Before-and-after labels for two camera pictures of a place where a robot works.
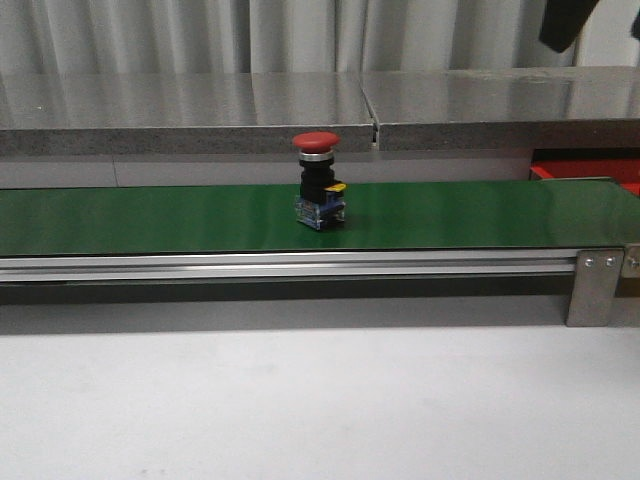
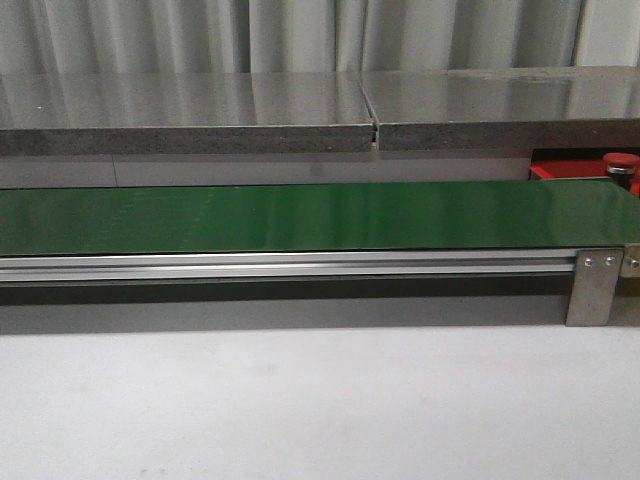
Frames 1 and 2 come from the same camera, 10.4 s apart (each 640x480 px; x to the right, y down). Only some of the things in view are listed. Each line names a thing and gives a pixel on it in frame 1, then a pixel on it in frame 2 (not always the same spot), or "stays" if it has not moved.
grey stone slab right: x=505 y=109 stays
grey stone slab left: x=44 y=114 stays
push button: x=321 y=197 -> x=621 y=166
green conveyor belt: x=578 y=214 stays
